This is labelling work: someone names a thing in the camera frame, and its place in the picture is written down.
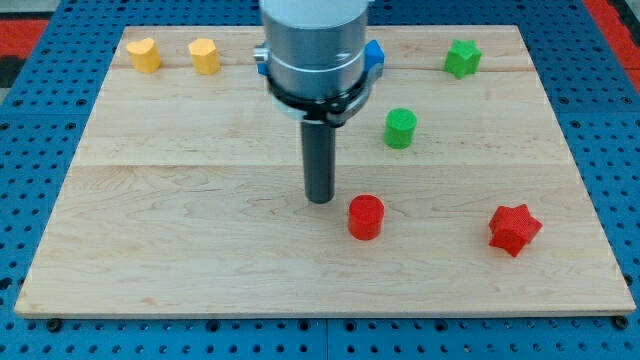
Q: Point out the yellow pentagon block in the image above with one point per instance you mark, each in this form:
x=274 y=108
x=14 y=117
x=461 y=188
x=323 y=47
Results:
x=204 y=56

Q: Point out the yellow heart block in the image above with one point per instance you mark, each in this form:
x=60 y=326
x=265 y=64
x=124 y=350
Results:
x=144 y=55

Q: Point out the blue triangle block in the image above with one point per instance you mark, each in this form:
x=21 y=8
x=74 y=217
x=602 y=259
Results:
x=374 y=56

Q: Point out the green star block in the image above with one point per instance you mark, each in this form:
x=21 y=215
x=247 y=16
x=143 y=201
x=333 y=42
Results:
x=462 y=58

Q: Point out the wooden board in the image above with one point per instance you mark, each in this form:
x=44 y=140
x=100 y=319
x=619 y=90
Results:
x=185 y=196

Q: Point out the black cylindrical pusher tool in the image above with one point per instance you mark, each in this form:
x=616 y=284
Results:
x=318 y=151

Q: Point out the red star block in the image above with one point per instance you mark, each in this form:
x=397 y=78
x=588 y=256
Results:
x=513 y=228

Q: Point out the red cylinder block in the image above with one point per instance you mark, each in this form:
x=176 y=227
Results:
x=365 y=217

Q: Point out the blue block behind arm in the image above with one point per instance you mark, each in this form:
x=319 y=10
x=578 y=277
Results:
x=262 y=68

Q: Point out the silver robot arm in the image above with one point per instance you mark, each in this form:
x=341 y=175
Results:
x=319 y=65

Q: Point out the green cylinder block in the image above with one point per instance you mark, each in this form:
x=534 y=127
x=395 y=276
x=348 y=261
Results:
x=399 y=128

